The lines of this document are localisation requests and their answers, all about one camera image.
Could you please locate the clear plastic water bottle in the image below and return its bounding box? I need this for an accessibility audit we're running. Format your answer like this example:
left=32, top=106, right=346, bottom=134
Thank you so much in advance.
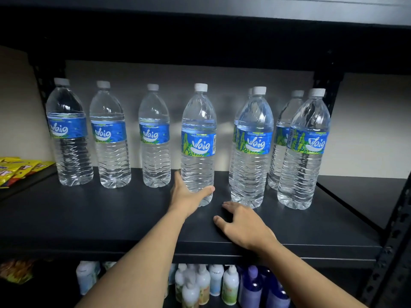
left=180, top=83, right=217, bottom=207

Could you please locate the person's right forearm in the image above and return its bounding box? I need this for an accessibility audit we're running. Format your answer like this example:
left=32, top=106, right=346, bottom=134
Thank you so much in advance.
left=257, top=238, right=367, bottom=308

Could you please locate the person's left forearm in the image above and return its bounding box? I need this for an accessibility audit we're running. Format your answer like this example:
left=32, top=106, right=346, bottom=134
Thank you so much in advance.
left=75, top=208, right=188, bottom=308

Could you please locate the large white plastic bottle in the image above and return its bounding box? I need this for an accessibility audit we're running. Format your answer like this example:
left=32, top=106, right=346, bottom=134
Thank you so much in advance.
left=76, top=261, right=101, bottom=296

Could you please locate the cluster of white labelled bottles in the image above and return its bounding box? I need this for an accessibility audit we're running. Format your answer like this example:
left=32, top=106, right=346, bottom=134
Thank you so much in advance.
left=165, top=264, right=240, bottom=308

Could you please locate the person's right hand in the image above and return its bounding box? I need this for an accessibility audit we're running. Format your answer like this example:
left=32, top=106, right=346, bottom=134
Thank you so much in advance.
left=213, top=201, right=278, bottom=254

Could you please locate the orange snack packets pile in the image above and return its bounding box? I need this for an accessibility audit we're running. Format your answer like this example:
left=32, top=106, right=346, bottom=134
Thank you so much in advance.
left=0, top=259, right=35, bottom=284

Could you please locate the person's left hand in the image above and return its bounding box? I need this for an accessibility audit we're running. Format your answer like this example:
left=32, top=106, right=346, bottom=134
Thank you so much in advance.
left=168, top=170, right=216, bottom=219

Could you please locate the purple plastic bottle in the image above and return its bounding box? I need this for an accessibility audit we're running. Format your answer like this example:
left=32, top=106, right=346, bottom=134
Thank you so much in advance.
left=240, top=265, right=263, bottom=308
left=266, top=276, right=291, bottom=308

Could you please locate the row of water bottles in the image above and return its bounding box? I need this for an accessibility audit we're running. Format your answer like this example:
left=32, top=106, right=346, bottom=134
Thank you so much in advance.
left=46, top=77, right=331, bottom=210

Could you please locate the black metal shelving rack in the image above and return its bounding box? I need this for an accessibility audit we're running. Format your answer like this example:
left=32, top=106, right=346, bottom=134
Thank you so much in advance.
left=0, top=0, right=411, bottom=308

